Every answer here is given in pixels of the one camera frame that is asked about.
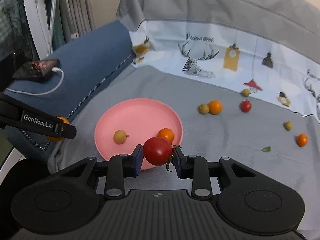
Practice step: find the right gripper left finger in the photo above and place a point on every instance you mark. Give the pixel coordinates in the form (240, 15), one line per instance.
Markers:
(89, 170)

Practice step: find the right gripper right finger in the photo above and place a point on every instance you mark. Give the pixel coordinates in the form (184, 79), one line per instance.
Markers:
(227, 171)

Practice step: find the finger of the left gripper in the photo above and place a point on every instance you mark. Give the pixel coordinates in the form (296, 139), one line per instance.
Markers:
(68, 131)

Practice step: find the yellow-green round fruit with stem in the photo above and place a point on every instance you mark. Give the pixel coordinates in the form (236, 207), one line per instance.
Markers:
(120, 137)

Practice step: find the red cherry tomato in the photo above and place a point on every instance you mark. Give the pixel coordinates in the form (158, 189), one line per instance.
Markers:
(158, 152)
(246, 106)

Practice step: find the small orange mandarin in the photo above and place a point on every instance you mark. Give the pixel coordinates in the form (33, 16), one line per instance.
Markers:
(302, 140)

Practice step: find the grey sofa cover cloth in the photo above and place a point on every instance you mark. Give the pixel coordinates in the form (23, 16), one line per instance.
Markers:
(233, 133)

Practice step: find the yellow-green fruit beside mandarins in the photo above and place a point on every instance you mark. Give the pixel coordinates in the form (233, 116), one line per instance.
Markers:
(203, 108)

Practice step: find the small green leaf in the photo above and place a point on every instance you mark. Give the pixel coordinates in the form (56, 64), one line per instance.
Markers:
(267, 149)

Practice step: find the blue sofa armrest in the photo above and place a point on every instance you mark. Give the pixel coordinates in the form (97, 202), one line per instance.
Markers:
(90, 64)

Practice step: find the yellow-green fruit near strip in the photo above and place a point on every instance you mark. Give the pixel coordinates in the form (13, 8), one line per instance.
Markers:
(246, 92)

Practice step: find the yellow-green fruit right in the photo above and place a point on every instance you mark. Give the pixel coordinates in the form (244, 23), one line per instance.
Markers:
(288, 125)

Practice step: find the white printed cloth strip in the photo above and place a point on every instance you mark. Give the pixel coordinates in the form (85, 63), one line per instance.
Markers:
(231, 59)

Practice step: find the white round fan frame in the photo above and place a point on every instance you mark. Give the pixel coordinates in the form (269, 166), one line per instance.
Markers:
(41, 26)

